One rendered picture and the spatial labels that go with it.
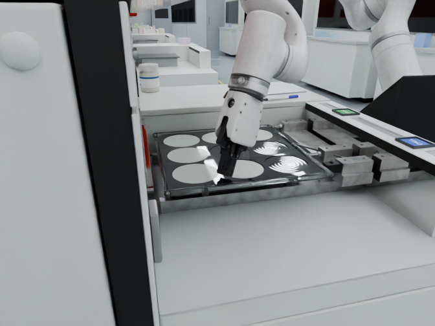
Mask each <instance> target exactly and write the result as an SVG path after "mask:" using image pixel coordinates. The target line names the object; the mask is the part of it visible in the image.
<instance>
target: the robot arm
mask: <svg viewBox="0 0 435 326"><path fill-rule="evenodd" d="M339 1H340V3H341V4H342V5H343V7H344V12H345V15H346V19H347V21H348V24H349V25H350V26H351V27H352V28H353V29H354V30H366V29H369V28H370V27H372V26H374V25H375V24H376V26H375V27H374V29H373V30H372V32H371V34H370V37H369V45H370V50H371V53H372V57H373V59H374V64H375V68H376V71H377V75H378V78H379V82H380V85H381V89H382V92H381V93H379V94H378V95H377V96H376V97H375V98H374V100H375V99H376V98H377V97H378V96H379V95H380V94H382V93H383V92H384V91H386V90H387V88H389V87H390V86H391V85H393V84H394V83H395V82H396V81H398V80H399V79H400V78H401V77H402V76H417V75H423V73H422V70H421V67H420V64H419V60H418V57H417V54H416V51H415V48H414V45H413V42H412V39H411V37H410V32H409V30H408V19H409V16H410V14H411V11H412V9H413V7H414V4H415V2H416V0H339ZM240 3H241V7H242V9H243V10H244V12H245V13H246V14H247V17H246V20H245V24H244V27H243V32H242V34H241V39H240V43H239V46H238V50H237V53H236V57H235V60H234V65H233V68H232V72H231V75H230V80H229V84H228V88H229V91H228V93H227V95H226V98H225V101H224V102H223V105H222V108H221V111H220V114H219V117H218V120H217V124H216V130H215V135H216V136H217V139H216V144H218V145H219V146H220V147H221V151H220V154H221V158H220V160H219V165H218V168H217V173H219V174H221V175H224V176H227V177H232V176H233V173H234V169H235V166H236V162H237V159H239V157H240V154H241V152H243V151H246V150H247V146H248V147H253V146H254V145H255V143H256V139H257V136H258V131H259V128H260V122H261V118H262V109H263V103H262V102H263V98H266V97H267V93H268V90H269V86H270V84H271V80H272V78H274V79H276V80H279V81H281V82H284V83H297V82H299V81H300V80H301V79H302V78H303V77H304V76H305V74H306V71H307V66H308V61H309V52H308V44H307V35H306V30H305V27H304V24H303V22H302V20H301V18H300V16H299V15H298V13H297V12H296V10H295V9H294V8H293V7H292V5H291V4H290V3H289V1H288V0H240Z"/></svg>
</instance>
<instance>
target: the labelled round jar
mask: <svg viewBox="0 0 435 326"><path fill-rule="evenodd" d="M158 70H159V66H158V64H157V63H141V64H139V80H140V90H141V91H142V92H158V91H160V83H159V71H158Z"/></svg>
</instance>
